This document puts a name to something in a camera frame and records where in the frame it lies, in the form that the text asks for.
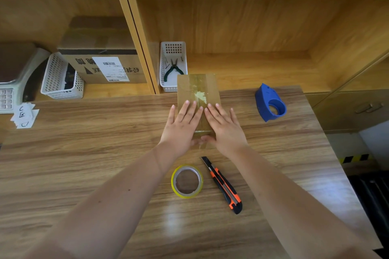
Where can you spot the person's left hand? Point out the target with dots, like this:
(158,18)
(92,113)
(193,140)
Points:
(179,136)

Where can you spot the person's right hand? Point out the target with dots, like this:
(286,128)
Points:
(228,134)

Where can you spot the person's left thumb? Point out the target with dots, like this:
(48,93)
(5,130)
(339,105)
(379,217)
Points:
(196,142)

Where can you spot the person's left little finger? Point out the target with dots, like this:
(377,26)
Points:
(171,114)

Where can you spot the person's left middle finger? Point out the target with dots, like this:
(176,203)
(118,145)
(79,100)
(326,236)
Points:
(191,111)

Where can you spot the person's right little finger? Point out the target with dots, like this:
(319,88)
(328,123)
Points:
(234,116)

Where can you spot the person's right thumb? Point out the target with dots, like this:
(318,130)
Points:
(208,139)

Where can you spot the person's right middle finger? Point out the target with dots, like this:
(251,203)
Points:
(215,113)

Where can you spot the small taped cardboard box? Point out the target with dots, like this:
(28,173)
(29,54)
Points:
(197,92)

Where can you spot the person's left forearm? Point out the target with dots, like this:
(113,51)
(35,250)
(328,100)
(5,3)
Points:
(100,207)

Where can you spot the person's right forearm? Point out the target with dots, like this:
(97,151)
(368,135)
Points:
(297,207)

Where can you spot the blue tape dispenser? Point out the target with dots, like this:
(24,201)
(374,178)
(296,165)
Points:
(269,102)

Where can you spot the yellow clear tape roll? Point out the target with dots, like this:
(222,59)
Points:
(187,181)

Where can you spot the orange black utility knife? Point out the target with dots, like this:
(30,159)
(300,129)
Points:
(223,186)

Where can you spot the narrow white plastic basket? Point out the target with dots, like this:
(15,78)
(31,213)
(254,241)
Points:
(173,55)

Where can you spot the large labelled cardboard box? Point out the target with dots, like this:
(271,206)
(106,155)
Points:
(100,55)

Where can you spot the wooden shelf unit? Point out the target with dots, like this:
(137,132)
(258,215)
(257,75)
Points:
(212,10)

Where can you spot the wide white plastic basket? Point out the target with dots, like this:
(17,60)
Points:
(59,79)

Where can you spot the stack of white paper cards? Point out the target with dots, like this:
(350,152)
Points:
(25,115)

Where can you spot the white electronic scale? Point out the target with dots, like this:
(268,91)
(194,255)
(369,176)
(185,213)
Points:
(16,76)

